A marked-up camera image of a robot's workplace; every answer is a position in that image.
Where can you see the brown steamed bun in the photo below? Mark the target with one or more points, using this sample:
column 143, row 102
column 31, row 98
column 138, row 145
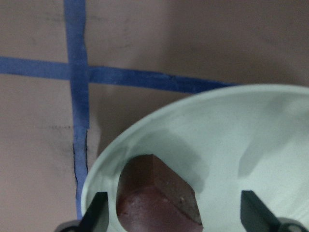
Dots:
column 151, row 197

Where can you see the light green plate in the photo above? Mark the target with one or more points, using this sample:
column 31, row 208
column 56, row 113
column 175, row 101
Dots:
column 223, row 141

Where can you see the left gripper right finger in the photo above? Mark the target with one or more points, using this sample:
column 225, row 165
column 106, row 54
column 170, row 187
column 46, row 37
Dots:
column 256, row 217

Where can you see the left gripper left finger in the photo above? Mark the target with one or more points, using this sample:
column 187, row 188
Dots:
column 96, row 217

